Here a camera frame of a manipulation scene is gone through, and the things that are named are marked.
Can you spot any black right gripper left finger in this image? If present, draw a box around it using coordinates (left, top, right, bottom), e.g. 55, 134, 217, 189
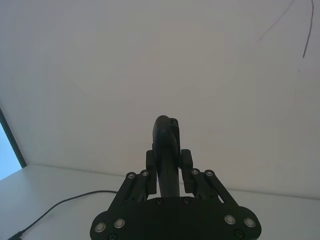
109, 149, 158, 212

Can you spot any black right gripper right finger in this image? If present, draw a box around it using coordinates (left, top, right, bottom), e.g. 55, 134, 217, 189
179, 149, 239, 208

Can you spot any thin black cable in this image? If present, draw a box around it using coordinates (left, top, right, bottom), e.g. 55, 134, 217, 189
6, 190, 119, 240

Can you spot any dark framed window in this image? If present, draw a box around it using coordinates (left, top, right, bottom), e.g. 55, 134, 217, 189
0, 106, 28, 181

